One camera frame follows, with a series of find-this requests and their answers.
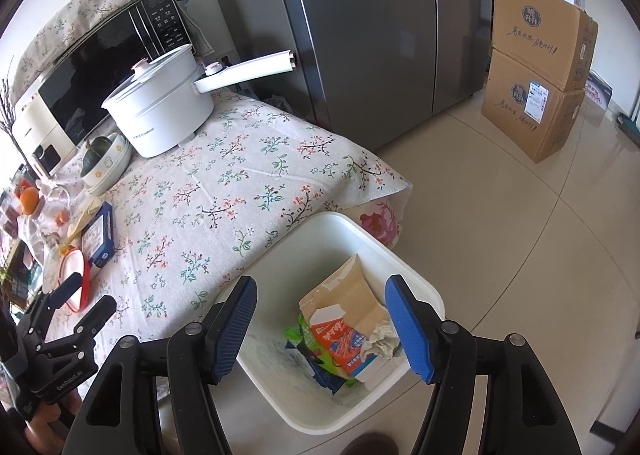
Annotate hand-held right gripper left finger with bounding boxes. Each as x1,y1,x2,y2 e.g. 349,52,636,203
62,276,258,455

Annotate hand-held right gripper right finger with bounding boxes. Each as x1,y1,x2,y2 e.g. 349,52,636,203
385,274,583,455

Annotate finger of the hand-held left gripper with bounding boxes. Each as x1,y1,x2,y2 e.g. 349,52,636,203
30,271,85,323
37,295,118,356

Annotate red rimmed white lid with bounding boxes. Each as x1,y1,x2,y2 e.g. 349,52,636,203
56,245,93,312

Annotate paper ball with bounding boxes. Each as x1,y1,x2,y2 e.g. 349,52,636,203
361,320,403,360

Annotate green plastic wrapper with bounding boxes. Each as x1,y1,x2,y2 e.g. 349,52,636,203
284,312,351,386

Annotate red white torn carton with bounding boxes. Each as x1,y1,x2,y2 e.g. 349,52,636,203
309,305,383,383

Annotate pale yellow wrapper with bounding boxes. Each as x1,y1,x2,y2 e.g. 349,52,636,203
62,195,103,256

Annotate torn brown cardboard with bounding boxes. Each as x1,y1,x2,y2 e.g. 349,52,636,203
299,255,391,336

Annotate dark blue wrapper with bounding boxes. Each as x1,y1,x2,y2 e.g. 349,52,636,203
307,355,351,396

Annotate white plastic bin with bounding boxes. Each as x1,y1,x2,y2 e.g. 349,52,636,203
215,212,446,436

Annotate person's left hand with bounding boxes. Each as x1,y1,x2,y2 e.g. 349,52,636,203
22,392,83,453

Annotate person's right hand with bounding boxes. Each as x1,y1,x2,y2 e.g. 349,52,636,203
342,432,401,455

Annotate pink flower undercloth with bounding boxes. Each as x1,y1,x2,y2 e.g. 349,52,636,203
345,185,413,248

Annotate cream floral bowl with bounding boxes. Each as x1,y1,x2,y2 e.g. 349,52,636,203
80,132,133,188

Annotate dark green squash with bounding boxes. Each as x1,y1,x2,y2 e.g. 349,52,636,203
82,136,113,171

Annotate floral tablecloth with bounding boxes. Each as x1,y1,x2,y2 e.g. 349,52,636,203
20,85,413,336

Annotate white electric cooking pot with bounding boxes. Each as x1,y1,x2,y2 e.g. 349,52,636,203
101,44,297,158

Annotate dried twigs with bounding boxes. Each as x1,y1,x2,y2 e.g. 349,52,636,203
0,52,23,156

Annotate black microwave oven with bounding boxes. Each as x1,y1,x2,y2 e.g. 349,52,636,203
12,0,198,146

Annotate brown cardboard box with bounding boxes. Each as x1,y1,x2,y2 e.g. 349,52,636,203
481,48,586,163
489,0,599,92

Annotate small blue white box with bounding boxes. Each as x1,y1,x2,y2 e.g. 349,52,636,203
582,72,615,108

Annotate grey refrigerator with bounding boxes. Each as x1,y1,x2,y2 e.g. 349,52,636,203
195,0,493,151

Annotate black wire rack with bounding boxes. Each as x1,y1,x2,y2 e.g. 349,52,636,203
0,175,36,316

